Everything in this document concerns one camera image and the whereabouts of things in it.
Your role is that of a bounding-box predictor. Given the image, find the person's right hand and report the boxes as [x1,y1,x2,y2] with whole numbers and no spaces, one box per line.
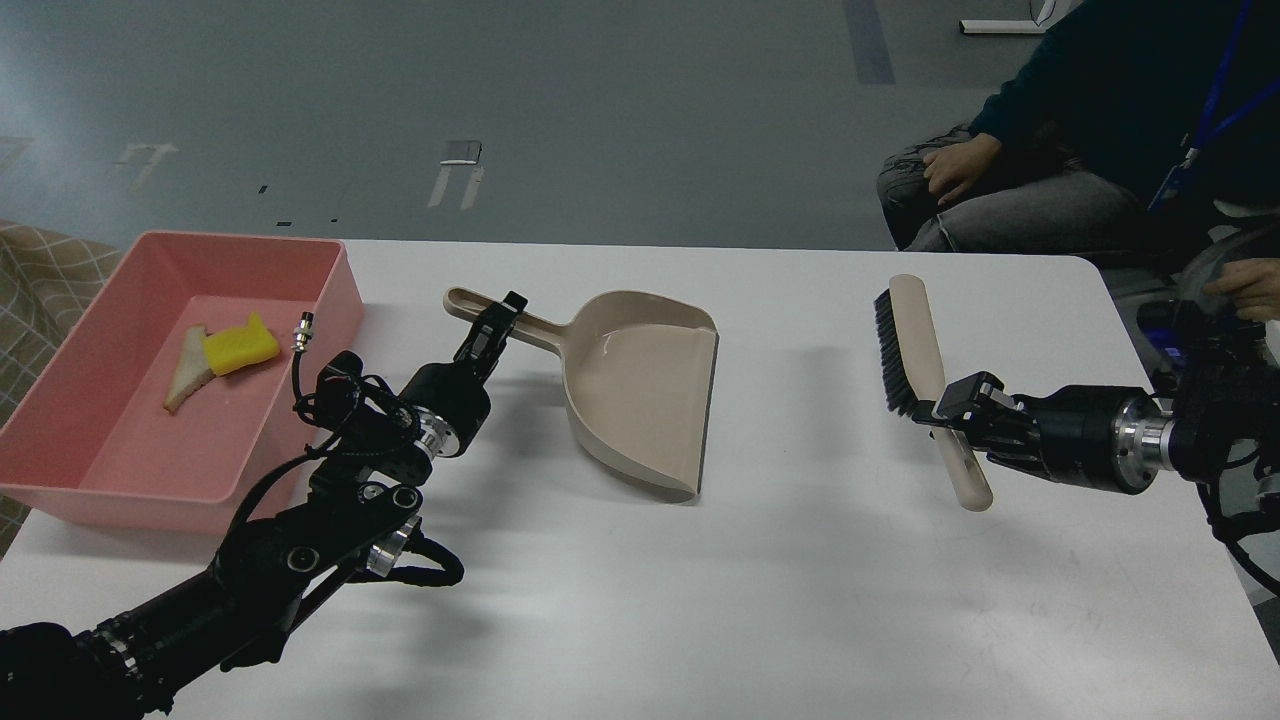
[922,133,1004,208]

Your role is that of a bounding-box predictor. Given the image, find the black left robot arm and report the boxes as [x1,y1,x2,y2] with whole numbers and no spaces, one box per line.
[3,292,527,719]

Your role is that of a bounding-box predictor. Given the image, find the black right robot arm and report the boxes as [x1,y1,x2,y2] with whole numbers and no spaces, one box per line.
[911,300,1277,591]

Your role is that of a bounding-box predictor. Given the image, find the yellow green sponge piece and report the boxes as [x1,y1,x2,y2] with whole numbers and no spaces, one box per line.
[201,311,282,377]

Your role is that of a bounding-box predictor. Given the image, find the seated person in teal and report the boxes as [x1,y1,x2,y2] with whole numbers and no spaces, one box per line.
[877,1,1277,266]

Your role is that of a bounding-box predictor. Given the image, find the beige plastic dustpan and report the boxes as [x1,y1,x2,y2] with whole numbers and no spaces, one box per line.
[443,287,721,503]

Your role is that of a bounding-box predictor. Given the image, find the beige hand brush black bristles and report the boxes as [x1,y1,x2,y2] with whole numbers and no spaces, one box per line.
[874,274,995,512]

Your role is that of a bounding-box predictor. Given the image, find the beige bread slice piece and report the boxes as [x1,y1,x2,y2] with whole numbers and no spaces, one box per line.
[163,324,215,415]

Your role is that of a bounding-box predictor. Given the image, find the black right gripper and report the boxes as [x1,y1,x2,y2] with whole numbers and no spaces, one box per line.
[932,372,1174,495]

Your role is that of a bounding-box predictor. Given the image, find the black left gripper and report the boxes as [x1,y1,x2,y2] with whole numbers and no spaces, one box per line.
[399,291,529,457]

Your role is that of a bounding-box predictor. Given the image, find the white table leg base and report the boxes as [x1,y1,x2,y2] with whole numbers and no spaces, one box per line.
[957,1,1079,36]

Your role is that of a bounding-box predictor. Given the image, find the beige checkered cloth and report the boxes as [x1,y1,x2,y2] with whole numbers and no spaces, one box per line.
[0,219,124,556]

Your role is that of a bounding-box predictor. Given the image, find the pink plastic bin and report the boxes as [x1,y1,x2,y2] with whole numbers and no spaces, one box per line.
[1,231,364,536]

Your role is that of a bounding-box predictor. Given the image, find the person's left hand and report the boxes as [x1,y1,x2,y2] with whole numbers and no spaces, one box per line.
[1204,258,1279,322]

